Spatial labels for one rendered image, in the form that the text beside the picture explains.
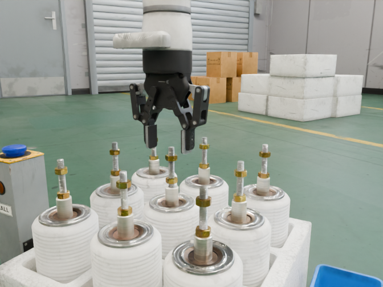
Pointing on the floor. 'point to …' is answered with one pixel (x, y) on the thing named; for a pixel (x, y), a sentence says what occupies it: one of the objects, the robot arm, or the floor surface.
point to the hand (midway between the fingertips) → (168, 142)
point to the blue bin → (342, 278)
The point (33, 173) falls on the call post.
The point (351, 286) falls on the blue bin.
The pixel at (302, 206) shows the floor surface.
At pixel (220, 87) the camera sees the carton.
